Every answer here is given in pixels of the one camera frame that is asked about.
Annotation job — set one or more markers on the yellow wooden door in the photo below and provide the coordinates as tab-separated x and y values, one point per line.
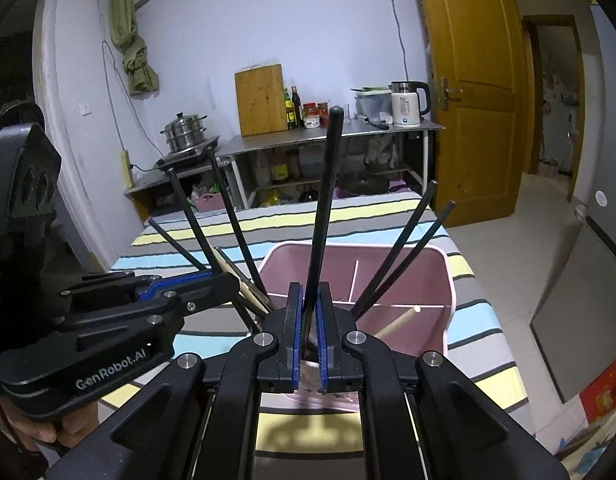
467	60

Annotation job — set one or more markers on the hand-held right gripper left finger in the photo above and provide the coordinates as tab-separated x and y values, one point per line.
294	340

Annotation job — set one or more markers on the pink plastic basin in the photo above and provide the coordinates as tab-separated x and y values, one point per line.
208	202

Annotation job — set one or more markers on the dark oil bottle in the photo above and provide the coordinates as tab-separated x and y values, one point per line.
296	110
289	112

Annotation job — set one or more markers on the beige power strip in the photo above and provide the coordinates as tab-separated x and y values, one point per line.
126	170

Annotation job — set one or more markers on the black knife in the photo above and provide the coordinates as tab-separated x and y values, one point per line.
376	123

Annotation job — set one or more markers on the beige wooden chopstick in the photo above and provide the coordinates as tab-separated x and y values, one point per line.
243	285
397	321

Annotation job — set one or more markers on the wooden cutting board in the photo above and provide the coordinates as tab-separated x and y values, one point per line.
260	100

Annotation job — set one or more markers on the tall steel shelf table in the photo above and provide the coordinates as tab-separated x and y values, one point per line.
338	132

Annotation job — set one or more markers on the person's left hand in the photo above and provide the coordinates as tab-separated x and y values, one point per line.
38	432

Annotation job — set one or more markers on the striped tablecloth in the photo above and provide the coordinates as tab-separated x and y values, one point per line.
467	280

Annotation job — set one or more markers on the clear storage box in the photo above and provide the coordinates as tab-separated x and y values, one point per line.
372	105

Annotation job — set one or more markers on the black induction cooker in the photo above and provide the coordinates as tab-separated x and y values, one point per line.
188	157

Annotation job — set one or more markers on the green curtain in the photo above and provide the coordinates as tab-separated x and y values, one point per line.
130	35

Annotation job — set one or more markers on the white electric kettle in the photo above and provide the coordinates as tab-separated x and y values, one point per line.
405	107

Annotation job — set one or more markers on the white wall switch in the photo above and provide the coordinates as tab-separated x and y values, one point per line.
85	107

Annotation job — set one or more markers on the long black chopstick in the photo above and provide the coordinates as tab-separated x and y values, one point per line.
237	220
178	244
326	185
394	245
407	260
190	220

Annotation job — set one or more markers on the pink utensil holder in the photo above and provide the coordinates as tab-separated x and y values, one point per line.
422	280

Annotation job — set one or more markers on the small red container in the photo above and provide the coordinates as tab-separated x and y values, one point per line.
325	119

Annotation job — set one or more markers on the black wok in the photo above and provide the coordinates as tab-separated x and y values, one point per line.
363	185

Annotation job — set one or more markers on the clear glass cup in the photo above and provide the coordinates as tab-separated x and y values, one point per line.
347	113

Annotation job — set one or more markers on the white round magnet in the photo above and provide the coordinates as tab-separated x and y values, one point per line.
601	198

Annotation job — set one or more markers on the grey refrigerator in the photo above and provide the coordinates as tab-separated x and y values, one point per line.
587	285

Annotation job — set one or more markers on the red jar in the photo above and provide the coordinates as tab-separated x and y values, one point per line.
313	109

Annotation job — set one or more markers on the yellow bottle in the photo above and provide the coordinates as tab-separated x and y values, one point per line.
279	172

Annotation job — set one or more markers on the steel steamer pot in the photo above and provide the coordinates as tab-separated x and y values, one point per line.
185	135

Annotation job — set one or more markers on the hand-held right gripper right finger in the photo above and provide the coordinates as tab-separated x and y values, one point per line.
324	340

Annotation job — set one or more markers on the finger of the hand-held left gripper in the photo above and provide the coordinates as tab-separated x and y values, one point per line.
213	292
178	286

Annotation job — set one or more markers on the red cardboard box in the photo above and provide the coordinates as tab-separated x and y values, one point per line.
605	390

